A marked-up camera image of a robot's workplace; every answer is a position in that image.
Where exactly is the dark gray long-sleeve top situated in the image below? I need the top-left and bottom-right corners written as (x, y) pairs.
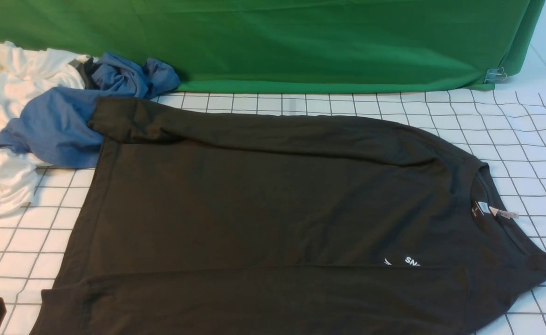
top-left (32, 97), bottom-right (546, 335)

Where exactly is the green backdrop cloth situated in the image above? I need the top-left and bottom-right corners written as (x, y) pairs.
top-left (0, 0), bottom-right (545, 94)

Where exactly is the dark cloth under blue shirt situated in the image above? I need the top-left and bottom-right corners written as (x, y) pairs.
top-left (70, 57), bottom-right (98, 90)

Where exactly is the blue t-shirt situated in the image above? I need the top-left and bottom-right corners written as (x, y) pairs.
top-left (0, 53), bottom-right (181, 169)

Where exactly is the metal binder clip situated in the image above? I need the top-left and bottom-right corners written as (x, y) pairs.
top-left (484, 67), bottom-right (508, 84)

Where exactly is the white grid tablecloth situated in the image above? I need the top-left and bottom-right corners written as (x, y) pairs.
top-left (0, 89), bottom-right (546, 335)

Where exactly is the white t-shirt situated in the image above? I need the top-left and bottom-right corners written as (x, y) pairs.
top-left (0, 41), bottom-right (90, 215)

